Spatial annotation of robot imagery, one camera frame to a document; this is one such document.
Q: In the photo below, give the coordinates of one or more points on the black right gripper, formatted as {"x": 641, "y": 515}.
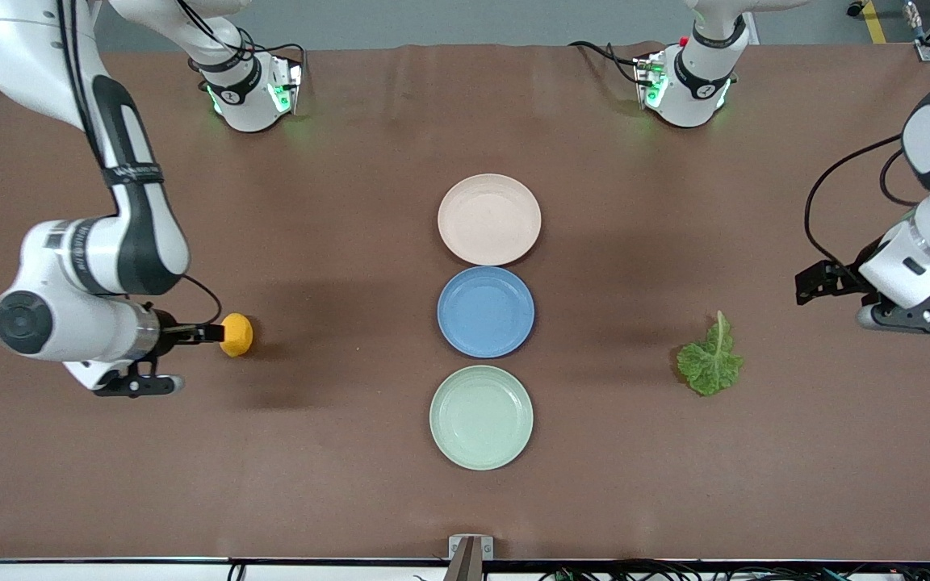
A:
{"x": 168, "y": 331}

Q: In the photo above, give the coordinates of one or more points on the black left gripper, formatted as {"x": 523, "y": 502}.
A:
{"x": 846, "y": 279}

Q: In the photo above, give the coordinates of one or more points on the yellow lemon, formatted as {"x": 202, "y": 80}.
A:
{"x": 236, "y": 335}

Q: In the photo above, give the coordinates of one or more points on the green lettuce leaf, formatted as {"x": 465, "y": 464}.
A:
{"x": 711, "y": 367}

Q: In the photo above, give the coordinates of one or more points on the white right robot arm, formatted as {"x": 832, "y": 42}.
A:
{"x": 69, "y": 258}

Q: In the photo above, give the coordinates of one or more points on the brown table mat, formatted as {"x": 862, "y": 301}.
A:
{"x": 352, "y": 403}

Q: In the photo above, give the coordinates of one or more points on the left base connector box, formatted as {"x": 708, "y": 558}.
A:
{"x": 649, "y": 81}

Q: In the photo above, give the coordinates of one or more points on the base connector box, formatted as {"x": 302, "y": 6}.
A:
{"x": 649, "y": 81}
{"x": 286, "y": 85}

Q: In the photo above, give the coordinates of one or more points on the right base connector box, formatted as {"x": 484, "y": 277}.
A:
{"x": 286, "y": 85}

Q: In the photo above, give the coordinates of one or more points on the black caster wheel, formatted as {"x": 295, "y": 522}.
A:
{"x": 856, "y": 8}

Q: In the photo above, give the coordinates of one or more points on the blue round plate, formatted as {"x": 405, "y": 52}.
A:
{"x": 485, "y": 313}

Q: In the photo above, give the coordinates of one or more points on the pale green round plate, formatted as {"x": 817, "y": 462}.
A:
{"x": 481, "y": 418}

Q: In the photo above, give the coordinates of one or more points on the beige round plate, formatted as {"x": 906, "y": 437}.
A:
{"x": 489, "y": 219}

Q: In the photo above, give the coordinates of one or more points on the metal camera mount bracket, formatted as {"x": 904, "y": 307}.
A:
{"x": 470, "y": 557}

